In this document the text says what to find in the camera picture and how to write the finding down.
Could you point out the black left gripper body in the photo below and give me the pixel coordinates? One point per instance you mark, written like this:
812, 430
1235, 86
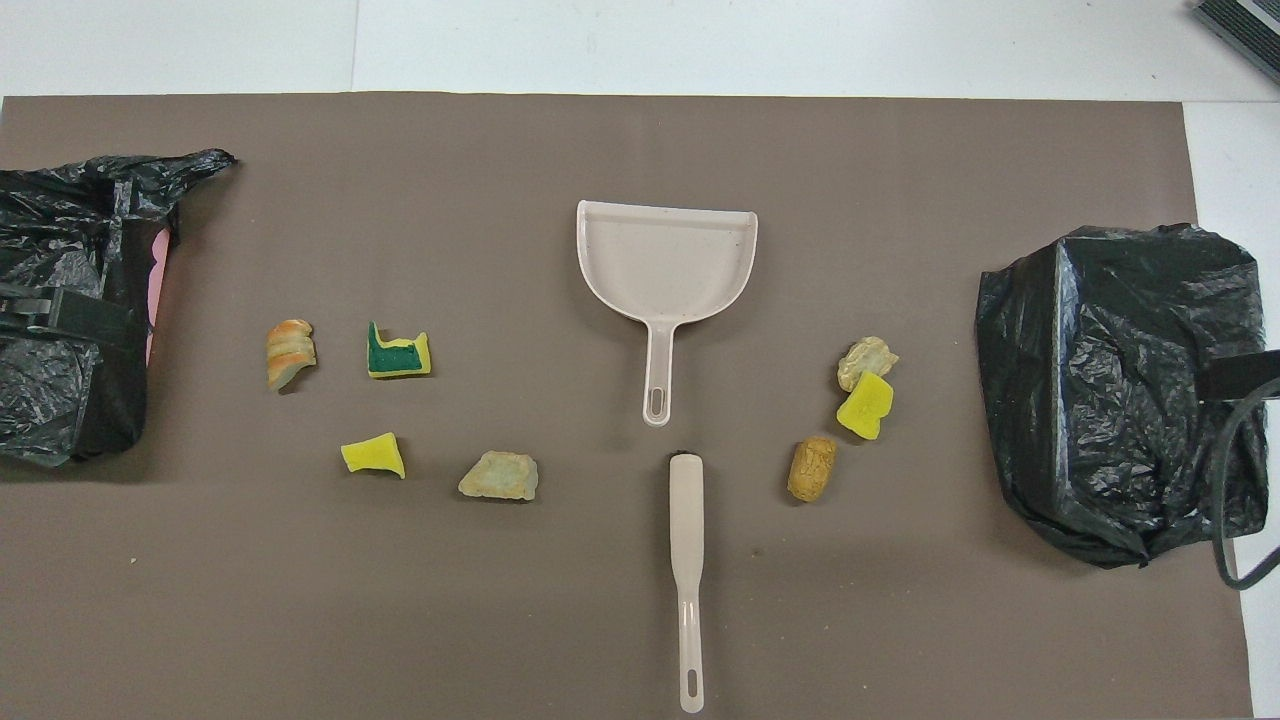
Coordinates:
90, 318

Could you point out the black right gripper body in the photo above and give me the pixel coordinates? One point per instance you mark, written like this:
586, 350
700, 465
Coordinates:
1245, 375

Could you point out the orange striped sponge piece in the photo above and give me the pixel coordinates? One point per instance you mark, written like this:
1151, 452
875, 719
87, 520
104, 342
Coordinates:
290, 355

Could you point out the green and yellow sponge piece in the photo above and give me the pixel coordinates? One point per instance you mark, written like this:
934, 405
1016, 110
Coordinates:
395, 362

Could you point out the small yellow sponge wedge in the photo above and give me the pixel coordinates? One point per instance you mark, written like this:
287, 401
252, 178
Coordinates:
372, 456

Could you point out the pale sponge scrap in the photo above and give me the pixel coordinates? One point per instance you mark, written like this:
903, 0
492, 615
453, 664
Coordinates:
865, 360

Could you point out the pale beige sponge chunk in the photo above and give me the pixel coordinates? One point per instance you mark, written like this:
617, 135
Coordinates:
498, 477

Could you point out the brown cork-like sponge roll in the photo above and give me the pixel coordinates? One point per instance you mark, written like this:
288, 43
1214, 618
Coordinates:
811, 470

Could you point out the beige hand brush black bristles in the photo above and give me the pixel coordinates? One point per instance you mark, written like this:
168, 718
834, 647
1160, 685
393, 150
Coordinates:
686, 520

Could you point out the beige plastic dustpan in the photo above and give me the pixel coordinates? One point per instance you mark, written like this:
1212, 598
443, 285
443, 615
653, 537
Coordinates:
665, 260

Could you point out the pink plastic bin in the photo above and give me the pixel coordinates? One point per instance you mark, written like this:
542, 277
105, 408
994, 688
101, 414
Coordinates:
158, 290

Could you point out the right black garbage bag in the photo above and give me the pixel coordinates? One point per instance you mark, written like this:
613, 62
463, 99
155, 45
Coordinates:
50, 230

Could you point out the black garbage bag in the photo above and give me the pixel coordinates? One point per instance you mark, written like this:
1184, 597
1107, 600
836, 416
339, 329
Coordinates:
1100, 400
50, 230

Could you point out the left black garbage bag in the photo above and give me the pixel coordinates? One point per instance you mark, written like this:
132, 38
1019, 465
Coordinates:
1100, 400

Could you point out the grey striped panel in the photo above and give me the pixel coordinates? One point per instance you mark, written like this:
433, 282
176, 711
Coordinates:
1245, 22

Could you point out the large brown table mat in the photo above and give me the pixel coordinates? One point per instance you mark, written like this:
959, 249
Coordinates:
600, 150

